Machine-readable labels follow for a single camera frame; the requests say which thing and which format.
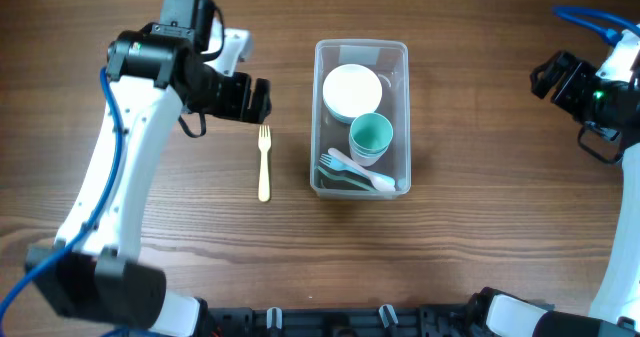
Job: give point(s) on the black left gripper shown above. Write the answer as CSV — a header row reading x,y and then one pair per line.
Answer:
x,y
248,100

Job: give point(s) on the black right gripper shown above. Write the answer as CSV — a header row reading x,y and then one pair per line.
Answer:
x,y
558,80

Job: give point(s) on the yellow plastic fork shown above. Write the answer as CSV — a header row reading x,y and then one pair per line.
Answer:
x,y
264,145

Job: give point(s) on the light blue plastic fork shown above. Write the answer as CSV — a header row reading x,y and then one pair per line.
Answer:
x,y
336,164

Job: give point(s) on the light green plastic fork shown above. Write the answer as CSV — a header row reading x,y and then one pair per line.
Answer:
x,y
345,180

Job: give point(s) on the green plastic cup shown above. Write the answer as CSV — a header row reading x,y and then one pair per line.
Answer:
x,y
371,132

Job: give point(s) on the blue plastic cup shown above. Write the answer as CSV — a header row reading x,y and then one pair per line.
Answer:
x,y
365,159

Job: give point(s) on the white plastic spoon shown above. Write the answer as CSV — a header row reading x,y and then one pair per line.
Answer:
x,y
379,183

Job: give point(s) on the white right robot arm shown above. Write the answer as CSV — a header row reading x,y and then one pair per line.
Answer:
x,y
603,100

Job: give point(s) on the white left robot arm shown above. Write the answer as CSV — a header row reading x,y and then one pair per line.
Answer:
x,y
182,63

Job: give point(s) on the clear plastic container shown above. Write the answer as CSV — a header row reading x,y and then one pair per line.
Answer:
x,y
389,61

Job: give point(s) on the white plate stack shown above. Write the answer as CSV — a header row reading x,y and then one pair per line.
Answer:
x,y
351,90

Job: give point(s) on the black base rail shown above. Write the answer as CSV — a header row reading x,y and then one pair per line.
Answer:
x,y
386,320

